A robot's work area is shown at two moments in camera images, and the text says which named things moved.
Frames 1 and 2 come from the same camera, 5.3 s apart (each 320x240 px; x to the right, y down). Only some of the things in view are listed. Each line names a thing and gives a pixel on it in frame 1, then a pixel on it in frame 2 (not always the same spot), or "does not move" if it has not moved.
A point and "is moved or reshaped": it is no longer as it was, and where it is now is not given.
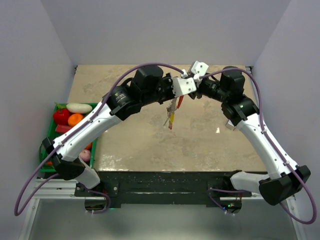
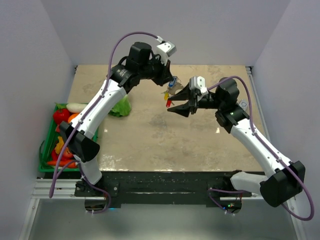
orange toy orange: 74,119 does not move
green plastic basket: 47,163 does not move
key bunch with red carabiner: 171,109 is moved or reshaped
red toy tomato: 61,116 does not move
